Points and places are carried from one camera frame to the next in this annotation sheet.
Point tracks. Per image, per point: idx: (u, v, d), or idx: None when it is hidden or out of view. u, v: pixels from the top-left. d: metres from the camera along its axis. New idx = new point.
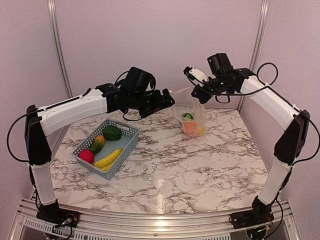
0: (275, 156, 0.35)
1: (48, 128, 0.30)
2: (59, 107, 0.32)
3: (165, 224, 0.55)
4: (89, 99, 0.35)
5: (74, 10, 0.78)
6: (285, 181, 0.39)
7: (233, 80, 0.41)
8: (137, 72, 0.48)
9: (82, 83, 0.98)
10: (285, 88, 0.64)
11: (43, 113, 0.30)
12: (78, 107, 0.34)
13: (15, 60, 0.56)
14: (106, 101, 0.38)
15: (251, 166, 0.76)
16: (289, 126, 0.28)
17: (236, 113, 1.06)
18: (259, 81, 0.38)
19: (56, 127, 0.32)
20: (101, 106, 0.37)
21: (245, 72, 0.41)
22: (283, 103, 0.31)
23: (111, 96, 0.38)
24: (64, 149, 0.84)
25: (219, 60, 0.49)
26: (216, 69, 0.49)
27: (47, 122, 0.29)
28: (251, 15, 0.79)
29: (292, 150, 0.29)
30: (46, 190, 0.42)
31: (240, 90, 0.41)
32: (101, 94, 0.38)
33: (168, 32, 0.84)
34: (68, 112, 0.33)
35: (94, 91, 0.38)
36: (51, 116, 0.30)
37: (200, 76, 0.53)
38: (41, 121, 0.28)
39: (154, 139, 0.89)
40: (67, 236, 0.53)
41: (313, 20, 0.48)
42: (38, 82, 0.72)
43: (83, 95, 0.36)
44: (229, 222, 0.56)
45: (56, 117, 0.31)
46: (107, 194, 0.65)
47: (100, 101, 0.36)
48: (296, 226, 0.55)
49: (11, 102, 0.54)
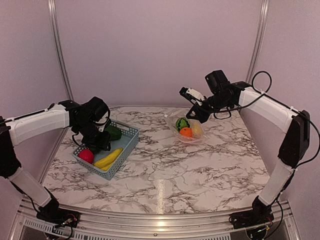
0: (279, 158, 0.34)
1: (16, 138, 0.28)
2: (24, 118, 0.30)
3: (165, 224, 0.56)
4: (53, 112, 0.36)
5: (74, 10, 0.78)
6: (287, 183, 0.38)
7: (230, 94, 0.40)
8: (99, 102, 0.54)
9: (82, 83, 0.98)
10: (284, 88, 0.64)
11: (10, 123, 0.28)
12: (44, 119, 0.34)
13: (15, 61, 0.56)
14: (69, 114, 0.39)
15: (251, 166, 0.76)
16: (290, 128, 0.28)
17: (236, 113, 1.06)
18: (255, 90, 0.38)
19: (22, 136, 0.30)
20: (63, 119, 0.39)
21: (241, 85, 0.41)
22: (281, 107, 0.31)
23: (72, 111, 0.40)
24: (64, 149, 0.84)
25: (217, 78, 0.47)
26: (213, 86, 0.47)
27: (14, 131, 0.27)
28: (252, 14, 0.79)
29: (296, 152, 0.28)
30: (35, 192, 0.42)
31: (239, 102, 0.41)
32: (63, 108, 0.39)
33: (168, 31, 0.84)
34: (35, 122, 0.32)
35: (56, 106, 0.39)
36: (19, 125, 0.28)
37: (198, 96, 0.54)
38: (10, 130, 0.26)
39: (154, 139, 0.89)
40: (67, 236, 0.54)
41: (314, 19, 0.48)
42: (38, 82, 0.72)
43: (47, 108, 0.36)
44: (229, 222, 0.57)
45: (22, 127, 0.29)
46: (107, 194, 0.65)
47: (63, 115, 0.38)
48: (296, 226, 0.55)
49: (11, 101, 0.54)
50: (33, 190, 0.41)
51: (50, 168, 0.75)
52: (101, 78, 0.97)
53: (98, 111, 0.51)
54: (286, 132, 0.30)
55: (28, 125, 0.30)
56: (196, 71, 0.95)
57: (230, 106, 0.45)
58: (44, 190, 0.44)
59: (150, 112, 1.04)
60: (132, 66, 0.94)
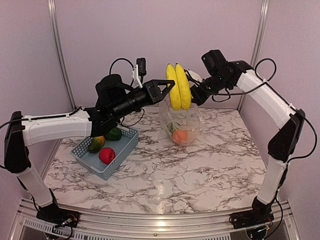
0: (269, 154, 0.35)
1: (30, 138, 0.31)
2: (42, 120, 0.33)
3: (165, 224, 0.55)
4: (74, 119, 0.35)
5: (74, 10, 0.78)
6: (283, 179, 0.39)
7: (230, 72, 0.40)
8: (100, 89, 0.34)
9: (83, 83, 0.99)
10: (284, 87, 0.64)
11: (27, 124, 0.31)
12: (60, 126, 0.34)
13: (15, 59, 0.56)
14: (91, 125, 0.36)
15: (251, 166, 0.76)
16: (285, 126, 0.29)
17: (236, 113, 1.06)
18: (257, 76, 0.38)
19: (38, 139, 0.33)
20: (85, 129, 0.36)
21: (243, 65, 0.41)
22: (280, 102, 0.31)
23: (96, 121, 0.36)
24: (64, 149, 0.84)
25: (214, 57, 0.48)
26: (211, 66, 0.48)
27: (28, 132, 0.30)
28: (252, 14, 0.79)
29: (285, 149, 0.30)
30: (37, 192, 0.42)
31: (237, 83, 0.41)
32: (88, 116, 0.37)
33: (168, 30, 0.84)
34: (50, 127, 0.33)
35: (82, 113, 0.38)
36: (33, 128, 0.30)
37: (196, 77, 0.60)
38: (24, 131, 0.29)
39: (154, 139, 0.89)
40: (67, 236, 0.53)
41: (314, 20, 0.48)
42: (37, 81, 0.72)
43: (70, 114, 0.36)
44: (229, 222, 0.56)
45: (35, 129, 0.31)
46: (107, 194, 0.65)
47: (85, 124, 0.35)
48: (296, 227, 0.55)
49: (11, 102, 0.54)
50: (33, 191, 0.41)
51: (50, 168, 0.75)
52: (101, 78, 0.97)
53: (109, 98, 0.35)
54: (279, 129, 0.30)
55: (43, 129, 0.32)
56: (196, 71, 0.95)
57: (229, 88, 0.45)
58: (44, 194, 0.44)
59: (150, 113, 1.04)
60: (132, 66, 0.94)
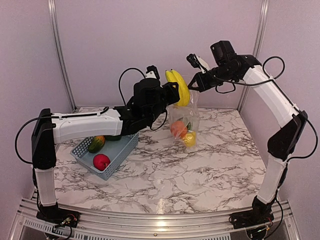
0: (269, 152, 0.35)
1: (59, 137, 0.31)
2: (72, 119, 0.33)
3: (165, 224, 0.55)
4: (105, 118, 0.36)
5: (74, 10, 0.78)
6: (282, 178, 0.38)
7: (238, 66, 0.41)
8: (142, 93, 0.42)
9: (83, 83, 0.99)
10: (285, 87, 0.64)
11: (58, 122, 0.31)
12: (92, 124, 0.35)
13: (14, 59, 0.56)
14: (122, 124, 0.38)
15: (251, 166, 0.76)
16: (285, 126, 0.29)
17: (236, 113, 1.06)
18: (264, 73, 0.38)
19: (67, 136, 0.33)
20: (115, 128, 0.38)
21: (251, 60, 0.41)
22: (283, 101, 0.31)
23: (127, 122, 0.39)
24: (64, 149, 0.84)
25: (224, 49, 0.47)
26: (220, 57, 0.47)
27: (58, 130, 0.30)
28: (252, 14, 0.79)
29: (284, 148, 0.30)
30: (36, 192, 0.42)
31: (244, 77, 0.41)
32: (118, 115, 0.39)
33: (169, 30, 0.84)
34: (81, 125, 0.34)
35: (112, 111, 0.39)
36: (63, 126, 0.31)
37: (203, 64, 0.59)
38: (54, 129, 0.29)
39: (154, 139, 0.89)
40: (67, 236, 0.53)
41: (314, 19, 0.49)
42: (37, 80, 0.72)
43: (100, 112, 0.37)
44: (229, 222, 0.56)
45: (66, 128, 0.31)
46: (107, 194, 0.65)
47: (115, 123, 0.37)
48: (296, 226, 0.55)
49: (11, 102, 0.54)
50: (40, 190, 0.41)
51: None
52: (101, 78, 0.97)
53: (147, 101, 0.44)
54: (280, 128, 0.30)
55: (74, 126, 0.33)
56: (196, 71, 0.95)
57: (235, 80, 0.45)
58: (46, 194, 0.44)
59: None
60: (131, 66, 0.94)
